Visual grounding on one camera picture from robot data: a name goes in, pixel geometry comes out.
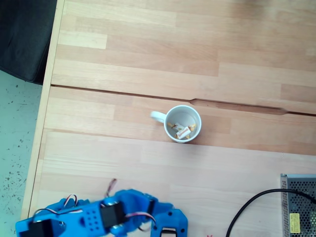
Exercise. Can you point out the perforated metal power supply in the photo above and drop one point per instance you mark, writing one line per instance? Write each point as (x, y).
(300, 197)

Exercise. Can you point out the light wooden board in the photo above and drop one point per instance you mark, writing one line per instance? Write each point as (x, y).
(197, 172)

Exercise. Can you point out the white yellow sweet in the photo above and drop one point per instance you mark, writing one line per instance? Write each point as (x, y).
(183, 133)
(176, 126)

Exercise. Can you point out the white ceramic mug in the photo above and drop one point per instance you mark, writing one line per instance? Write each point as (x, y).
(182, 112)

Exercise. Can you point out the black cushion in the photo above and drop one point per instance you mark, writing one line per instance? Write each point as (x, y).
(24, 37)

